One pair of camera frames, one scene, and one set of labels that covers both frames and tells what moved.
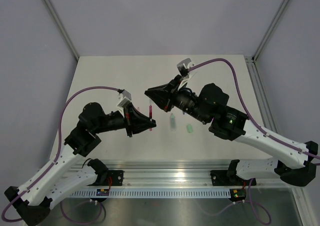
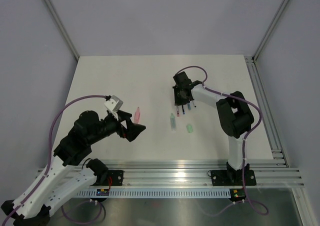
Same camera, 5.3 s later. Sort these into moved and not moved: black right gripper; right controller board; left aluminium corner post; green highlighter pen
Moved: black right gripper
Not moved: right controller board; green highlighter pen; left aluminium corner post
